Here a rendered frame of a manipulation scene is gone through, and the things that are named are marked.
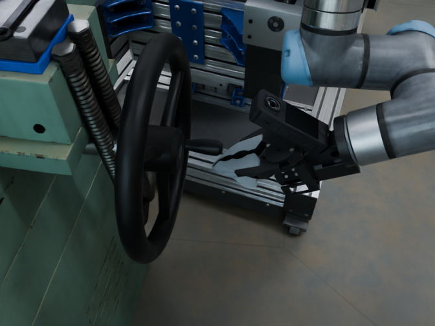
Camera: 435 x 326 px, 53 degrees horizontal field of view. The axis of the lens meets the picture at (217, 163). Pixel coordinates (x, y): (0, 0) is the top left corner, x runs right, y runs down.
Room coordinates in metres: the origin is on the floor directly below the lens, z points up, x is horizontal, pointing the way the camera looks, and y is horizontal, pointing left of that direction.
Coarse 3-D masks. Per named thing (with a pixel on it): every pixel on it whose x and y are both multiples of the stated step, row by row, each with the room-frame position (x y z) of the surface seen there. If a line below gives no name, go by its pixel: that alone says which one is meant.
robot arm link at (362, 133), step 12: (372, 108) 0.41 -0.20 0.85; (348, 120) 0.40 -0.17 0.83; (360, 120) 0.39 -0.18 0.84; (372, 120) 0.39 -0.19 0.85; (348, 132) 0.38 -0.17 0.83; (360, 132) 0.38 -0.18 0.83; (372, 132) 0.37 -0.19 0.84; (348, 144) 0.38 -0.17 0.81; (360, 144) 0.37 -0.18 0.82; (372, 144) 0.36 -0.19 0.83; (384, 144) 0.40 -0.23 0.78; (360, 156) 0.36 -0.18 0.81; (372, 156) 0.36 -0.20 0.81; (384, 156) 0.36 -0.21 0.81
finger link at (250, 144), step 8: (256, 136) 0.45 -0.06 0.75; (240, 144) 0.44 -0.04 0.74; (248, 144) 0.44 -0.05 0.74; (256, 144) 0.43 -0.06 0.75; (264, 144) 0.43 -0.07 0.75; (232, 152) 0.43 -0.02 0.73; (240, 152) 0.43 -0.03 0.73; (248, 152) 0.42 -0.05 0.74; (256, 152) 0.42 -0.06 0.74; (264, 152) 0.43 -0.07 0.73; (216, 160) 0.43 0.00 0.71; (224, 160) 0.43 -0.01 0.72
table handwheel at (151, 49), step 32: (160, 64) 0.37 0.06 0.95; (128, 96) 0.32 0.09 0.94; (128, 128) 0.29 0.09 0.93; (160, 128) 0.38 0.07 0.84; (128, 160) 0.27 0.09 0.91; (160, 160) 0.34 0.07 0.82; (128, 192) 0.25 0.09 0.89; (160, 192) 0.35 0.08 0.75; (128, 224) 0.23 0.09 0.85; (160, 224) 0.32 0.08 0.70
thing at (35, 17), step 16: (0, 0) 0.40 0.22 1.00; (16, 0) 0.40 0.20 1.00; (48, 0) 0.40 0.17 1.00; (64, 0) 0.41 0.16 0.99; (0, 16) 0.37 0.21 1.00; (32, 16) 0.37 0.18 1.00; (48, 16) 0.38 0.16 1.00; (64, 16) 0.41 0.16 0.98; (16, 32) 0.34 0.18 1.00; (32, 32) 0.34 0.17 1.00; (48, 32) 0.37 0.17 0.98; (64, 32) 0.39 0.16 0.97; (0, 48) 0.34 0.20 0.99; (16, 48) 0.34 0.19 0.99; (32, 48) 0.34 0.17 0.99; (48, 48) 0.36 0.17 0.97; (0, 64) 0.34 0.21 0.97; (16, 64) 0.34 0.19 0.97; (32, 64) 0.33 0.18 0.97; (48, 64) 0.35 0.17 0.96
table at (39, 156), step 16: (80, 0) 0.62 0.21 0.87; (96, 0) 0.67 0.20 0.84; (112, 64) 0.47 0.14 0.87; (112, 80) 0.45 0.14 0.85; (80, 128) 0.35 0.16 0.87; (0, 144) 0.32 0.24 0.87; (16, 144) 0.32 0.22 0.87; (32, 144) 0.32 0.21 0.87; (48, 144) 0.32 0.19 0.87; (64, 144) 0.32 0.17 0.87; (80, 144) 0.34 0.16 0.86; (0, 160) 0.31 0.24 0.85; (16, 160) 0.31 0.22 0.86; (32, 160) 0.31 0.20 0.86; (48, 160) 0.30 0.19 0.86; (64, 160) 0.30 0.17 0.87
